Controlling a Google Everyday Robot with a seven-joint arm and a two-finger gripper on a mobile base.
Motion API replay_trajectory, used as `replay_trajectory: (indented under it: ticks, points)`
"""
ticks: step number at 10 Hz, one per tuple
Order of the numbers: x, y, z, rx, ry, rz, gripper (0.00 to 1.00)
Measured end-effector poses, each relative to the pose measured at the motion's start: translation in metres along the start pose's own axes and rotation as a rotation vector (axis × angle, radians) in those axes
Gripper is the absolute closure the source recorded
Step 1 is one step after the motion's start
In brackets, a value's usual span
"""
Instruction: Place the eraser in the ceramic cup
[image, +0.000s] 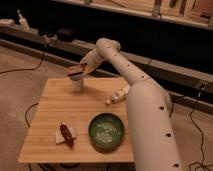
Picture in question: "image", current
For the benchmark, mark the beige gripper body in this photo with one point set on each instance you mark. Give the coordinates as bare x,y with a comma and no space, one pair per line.
89,62

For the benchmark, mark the dark rectangular eraser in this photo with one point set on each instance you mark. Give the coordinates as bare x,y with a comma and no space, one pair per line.
75,70

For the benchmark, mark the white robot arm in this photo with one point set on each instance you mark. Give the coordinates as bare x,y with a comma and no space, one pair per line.
147,107

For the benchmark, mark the green ceramic bowl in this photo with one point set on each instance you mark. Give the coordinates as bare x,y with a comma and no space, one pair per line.
106,131

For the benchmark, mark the black device on ledge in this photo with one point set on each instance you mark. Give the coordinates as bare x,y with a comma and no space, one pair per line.
66,35

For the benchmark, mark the white plastic bottle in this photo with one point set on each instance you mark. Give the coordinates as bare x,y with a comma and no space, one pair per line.
118,96

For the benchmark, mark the wooden table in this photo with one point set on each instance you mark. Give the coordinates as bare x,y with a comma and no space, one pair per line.
60,104

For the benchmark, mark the red chili pepper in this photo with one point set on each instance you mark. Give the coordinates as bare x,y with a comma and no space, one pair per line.
66,134

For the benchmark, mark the white spray bottle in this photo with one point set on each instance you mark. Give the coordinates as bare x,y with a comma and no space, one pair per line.
23,22

